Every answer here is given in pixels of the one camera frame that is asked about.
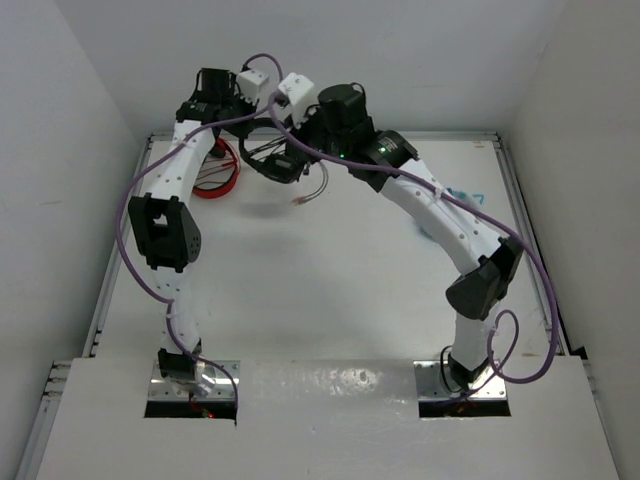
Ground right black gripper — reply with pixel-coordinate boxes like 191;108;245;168
287;97;350;163

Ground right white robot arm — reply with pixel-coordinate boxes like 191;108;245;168
286;84;523;390

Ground metal base plate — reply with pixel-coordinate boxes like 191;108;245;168
413;360;508;402
147;360;236;403

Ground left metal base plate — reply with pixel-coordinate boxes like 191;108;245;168
147;360;236;403

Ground black wired headphones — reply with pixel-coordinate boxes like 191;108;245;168
238;118;329;206

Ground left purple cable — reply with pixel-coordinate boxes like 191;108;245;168
115;52;289;416

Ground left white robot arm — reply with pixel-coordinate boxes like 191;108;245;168
127;67;269;383

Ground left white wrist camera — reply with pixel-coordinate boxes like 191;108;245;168
236;69;270;105

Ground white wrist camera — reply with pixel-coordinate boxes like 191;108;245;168
277;72;317;127
236;69;270;105

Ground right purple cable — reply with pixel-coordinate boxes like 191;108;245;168
267;89;559;401

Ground purple cable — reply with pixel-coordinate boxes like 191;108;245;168
267;89;559;401
115;52;289;416

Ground teal cat ear headphones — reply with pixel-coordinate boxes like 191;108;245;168
417;187;486;241

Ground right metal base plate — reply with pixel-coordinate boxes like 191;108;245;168
413;360;508;402

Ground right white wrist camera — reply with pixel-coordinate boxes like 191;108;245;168
277;72;317;127

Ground red headphones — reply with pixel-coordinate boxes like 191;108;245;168
192;138;241;200

